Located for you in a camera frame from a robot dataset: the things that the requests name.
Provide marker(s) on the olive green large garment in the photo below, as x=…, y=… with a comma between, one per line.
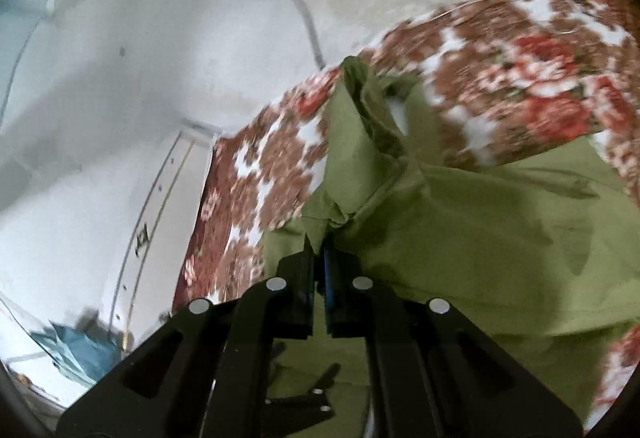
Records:
x=475, y=238

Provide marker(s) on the blue cloth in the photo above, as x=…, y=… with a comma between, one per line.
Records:
x=80, y=348

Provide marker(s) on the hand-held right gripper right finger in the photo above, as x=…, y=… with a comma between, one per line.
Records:
x=340, y=298

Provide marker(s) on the white panel door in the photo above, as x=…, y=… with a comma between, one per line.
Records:
x=165, y=228

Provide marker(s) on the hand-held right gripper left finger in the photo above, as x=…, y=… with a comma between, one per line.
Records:
x=300, y=298

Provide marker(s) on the brown floral blanket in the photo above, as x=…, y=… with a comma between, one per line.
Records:
x=525, y=68

